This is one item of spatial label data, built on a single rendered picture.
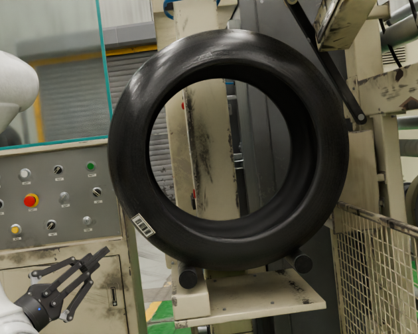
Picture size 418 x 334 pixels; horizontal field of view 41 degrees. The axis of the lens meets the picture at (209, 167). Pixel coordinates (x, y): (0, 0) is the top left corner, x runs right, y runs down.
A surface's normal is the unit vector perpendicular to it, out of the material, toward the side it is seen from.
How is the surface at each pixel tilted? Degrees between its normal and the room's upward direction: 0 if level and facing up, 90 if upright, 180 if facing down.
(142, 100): 84
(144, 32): 90
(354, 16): 162
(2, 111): 131
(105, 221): 90
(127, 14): 90
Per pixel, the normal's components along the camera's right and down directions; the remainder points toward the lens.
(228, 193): 0.07, 0.04
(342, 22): 0.13, 0.96
